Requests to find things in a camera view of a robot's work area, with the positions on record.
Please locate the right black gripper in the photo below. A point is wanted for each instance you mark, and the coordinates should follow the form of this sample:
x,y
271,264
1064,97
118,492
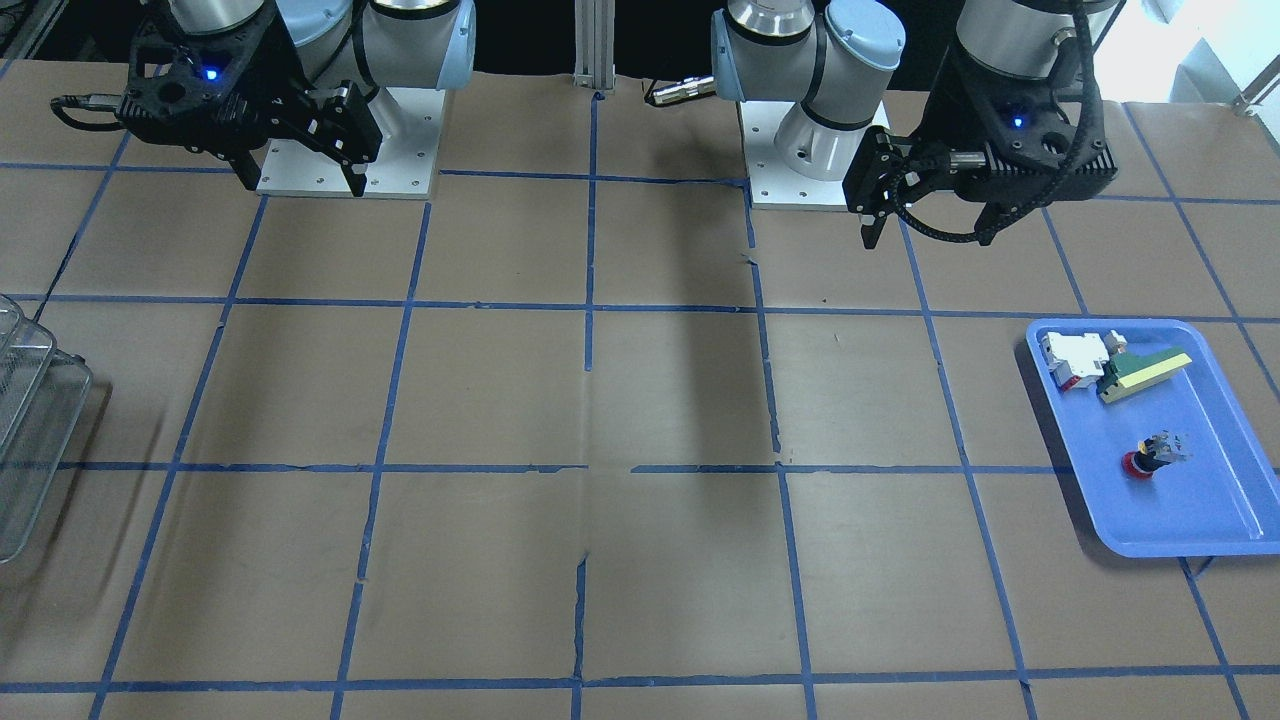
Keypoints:
x,y
272,88

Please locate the red emergency stop button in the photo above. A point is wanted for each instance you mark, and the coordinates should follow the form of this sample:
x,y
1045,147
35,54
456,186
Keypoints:
x,y
1158,451

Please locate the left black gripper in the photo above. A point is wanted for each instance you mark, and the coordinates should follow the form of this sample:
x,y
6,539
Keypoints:
x,y
948,118

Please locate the aluminium frame post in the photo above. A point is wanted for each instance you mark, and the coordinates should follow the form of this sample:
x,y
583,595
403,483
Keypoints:
x,y
594,45

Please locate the blue plastic tray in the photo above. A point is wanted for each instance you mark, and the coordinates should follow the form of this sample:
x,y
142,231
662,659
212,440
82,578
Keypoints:
x,y
1220,502

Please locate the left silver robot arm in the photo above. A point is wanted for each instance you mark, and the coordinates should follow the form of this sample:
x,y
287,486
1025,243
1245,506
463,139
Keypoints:
x,y
838,63

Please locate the green yellow sponge block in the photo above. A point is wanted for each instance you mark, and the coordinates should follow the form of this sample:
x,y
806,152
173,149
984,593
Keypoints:
x,y
1128,373

